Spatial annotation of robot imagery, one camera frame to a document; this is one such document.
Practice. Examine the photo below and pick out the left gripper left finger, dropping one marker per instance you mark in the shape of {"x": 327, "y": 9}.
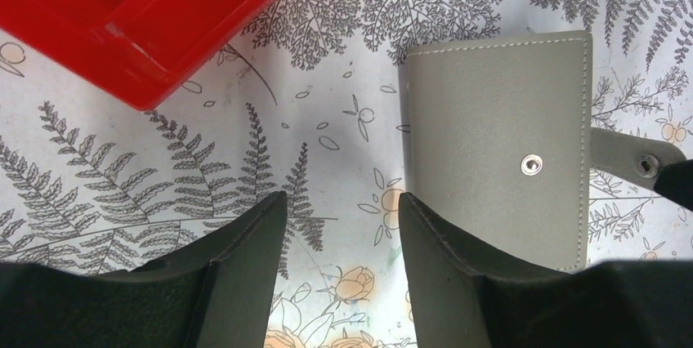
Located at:
{"x": 214, "y": 292}

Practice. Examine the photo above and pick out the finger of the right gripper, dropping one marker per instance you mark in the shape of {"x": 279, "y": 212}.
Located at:
{"x": 675, "y": 183}

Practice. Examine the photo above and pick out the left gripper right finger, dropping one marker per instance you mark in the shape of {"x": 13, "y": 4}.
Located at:
{"x": 466, "y": 293}

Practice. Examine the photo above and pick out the grey card holder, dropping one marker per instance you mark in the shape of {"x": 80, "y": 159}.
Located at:
{"x": 502, "y": 142}

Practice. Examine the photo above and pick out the red plastic bin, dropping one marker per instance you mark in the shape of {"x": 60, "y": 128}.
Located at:
{"x": 139, "y": 51}

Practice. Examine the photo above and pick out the floral table mat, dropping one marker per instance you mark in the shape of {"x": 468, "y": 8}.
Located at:
{"x": 304, "y": 100}

